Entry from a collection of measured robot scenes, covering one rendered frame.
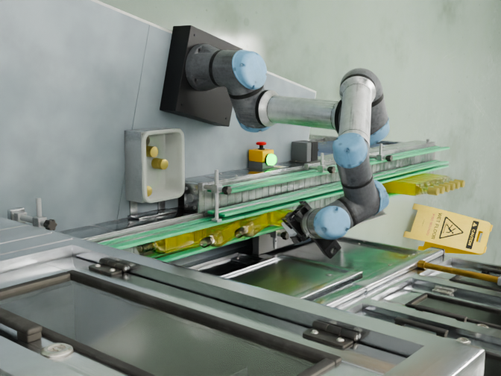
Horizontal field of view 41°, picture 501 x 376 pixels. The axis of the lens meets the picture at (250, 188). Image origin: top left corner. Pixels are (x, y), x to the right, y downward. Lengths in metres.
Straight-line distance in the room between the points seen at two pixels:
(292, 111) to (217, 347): 1.31
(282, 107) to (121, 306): 1.23
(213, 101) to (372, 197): 0.87
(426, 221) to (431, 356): 4.75
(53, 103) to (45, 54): 0.13
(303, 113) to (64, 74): 0.70
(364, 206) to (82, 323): 0.86
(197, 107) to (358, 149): 0.85
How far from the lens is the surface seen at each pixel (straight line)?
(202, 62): 2.14
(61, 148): 1.97
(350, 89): 1.75
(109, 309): 0.92
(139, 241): 1.91
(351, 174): 1.52
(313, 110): 1.98
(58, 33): 1.96
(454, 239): 5.42
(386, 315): 1.98
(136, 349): 0.80
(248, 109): 2.11
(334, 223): 1.53
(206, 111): 2.25
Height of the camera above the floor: 2.37
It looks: 39 degrees down
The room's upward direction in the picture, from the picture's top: 99 degrees clockwise
